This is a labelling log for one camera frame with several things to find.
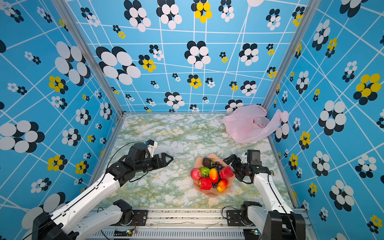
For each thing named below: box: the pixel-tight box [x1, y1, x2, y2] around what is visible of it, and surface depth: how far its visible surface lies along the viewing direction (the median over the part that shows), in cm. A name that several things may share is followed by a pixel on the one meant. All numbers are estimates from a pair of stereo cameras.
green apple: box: [200, 167, 211, 178], surface depth 83 cm
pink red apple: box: [190, 168, 202, 180], surface depth 80 cm
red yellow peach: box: [217, 178, 229, 192], surface depth 80 cm
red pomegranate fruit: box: [219, 166, 234, 179], surface depth 81 cm
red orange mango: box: [209, 168, 219, 184], surface depth 80 cm
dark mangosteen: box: [202, 157, 212, 168], surface depth 86 cm
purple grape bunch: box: [211, 161, 223, 172], surface depth 88 cm
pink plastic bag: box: [220, 104, 285, 144], surface depth 106 cm
